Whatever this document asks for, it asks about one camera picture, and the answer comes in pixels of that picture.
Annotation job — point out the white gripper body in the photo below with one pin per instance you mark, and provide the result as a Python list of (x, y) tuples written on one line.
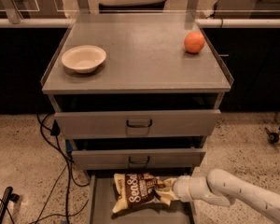
[(181, 188)]

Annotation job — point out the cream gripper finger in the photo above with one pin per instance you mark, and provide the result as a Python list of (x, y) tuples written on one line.
[(166, 183), (167, 196)]

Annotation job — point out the brown chip bag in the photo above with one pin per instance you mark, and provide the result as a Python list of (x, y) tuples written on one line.
[(137, 189)]

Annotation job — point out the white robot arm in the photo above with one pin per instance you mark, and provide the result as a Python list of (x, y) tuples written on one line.
[(221, 188)]

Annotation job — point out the middle grey drawer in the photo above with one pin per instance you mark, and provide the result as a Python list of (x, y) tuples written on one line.
[(138, 158)]

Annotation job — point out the grey drawer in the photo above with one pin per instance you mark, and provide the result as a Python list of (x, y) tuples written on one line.
[(138, 158), (103, 197), (133, 124)]

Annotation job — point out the top grey drawer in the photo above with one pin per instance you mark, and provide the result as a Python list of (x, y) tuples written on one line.
[(133, 124)]

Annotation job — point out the bottom grey drawer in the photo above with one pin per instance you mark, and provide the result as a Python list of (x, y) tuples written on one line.
[(103, 197)]

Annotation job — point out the grey metal drawer cabinet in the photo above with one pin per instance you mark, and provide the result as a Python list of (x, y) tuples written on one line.
[(146, 68)]

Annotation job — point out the black wheeled cart base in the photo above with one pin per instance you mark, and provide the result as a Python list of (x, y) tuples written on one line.
[(278, 132)]

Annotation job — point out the orange fruit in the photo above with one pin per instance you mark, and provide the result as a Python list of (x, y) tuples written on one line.
[(194, 42)]

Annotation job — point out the black stand foot left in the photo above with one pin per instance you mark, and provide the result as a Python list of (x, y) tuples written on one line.
[(8, 196)]

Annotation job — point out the dark chair backrest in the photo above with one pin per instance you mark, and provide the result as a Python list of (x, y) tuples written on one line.
[(148, 6)]

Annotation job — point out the white horizontal rail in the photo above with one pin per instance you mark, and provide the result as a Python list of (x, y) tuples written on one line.
[(204, 23)]

